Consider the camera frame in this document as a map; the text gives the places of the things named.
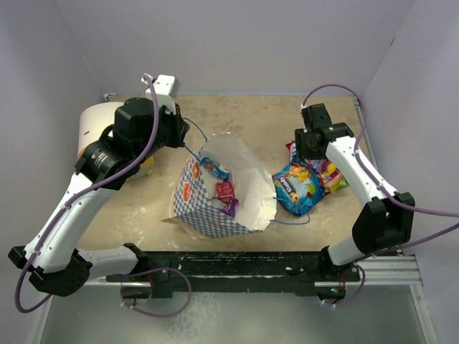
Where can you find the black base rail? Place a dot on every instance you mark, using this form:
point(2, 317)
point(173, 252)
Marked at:
point(303, 273)

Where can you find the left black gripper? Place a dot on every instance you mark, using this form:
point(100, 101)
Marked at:
point(179, 126)

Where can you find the checkered paper bag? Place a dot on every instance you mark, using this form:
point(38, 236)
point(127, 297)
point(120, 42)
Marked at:
point(193, 205)

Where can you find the green Fox's candy bag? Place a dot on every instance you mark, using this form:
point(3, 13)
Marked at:
point(338, 183)

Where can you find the small blue candy packet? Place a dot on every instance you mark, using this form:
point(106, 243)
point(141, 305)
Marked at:
point(214, 169)

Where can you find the blue Slendy snack bag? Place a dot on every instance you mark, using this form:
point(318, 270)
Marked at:
point(298, 188)

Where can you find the cream and orange cylinder box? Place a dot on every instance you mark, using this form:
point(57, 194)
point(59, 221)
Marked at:
point(93, 121)

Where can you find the purple snack packet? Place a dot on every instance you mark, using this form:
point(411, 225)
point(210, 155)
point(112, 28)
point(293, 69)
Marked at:
point(231, 208)

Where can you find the pink chips bag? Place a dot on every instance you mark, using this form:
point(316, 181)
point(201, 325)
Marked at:
point(291, 146)

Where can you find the purple Fox's berries bag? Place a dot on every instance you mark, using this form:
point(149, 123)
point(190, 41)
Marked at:
point(316, 165)

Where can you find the orange Fox's candy bag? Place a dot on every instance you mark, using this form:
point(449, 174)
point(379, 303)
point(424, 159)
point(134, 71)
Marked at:
point(329, 171)

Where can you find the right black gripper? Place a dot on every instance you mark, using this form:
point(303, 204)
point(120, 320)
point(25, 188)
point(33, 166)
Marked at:
point(303, 153)

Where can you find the small red candy packet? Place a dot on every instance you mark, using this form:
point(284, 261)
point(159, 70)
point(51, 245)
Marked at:
point(224, 192)

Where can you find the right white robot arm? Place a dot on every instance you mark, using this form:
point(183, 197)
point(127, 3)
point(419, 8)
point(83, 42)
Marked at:
point(384, 221)

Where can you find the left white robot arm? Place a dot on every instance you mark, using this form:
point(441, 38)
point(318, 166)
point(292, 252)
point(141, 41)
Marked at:
point(51, 260)

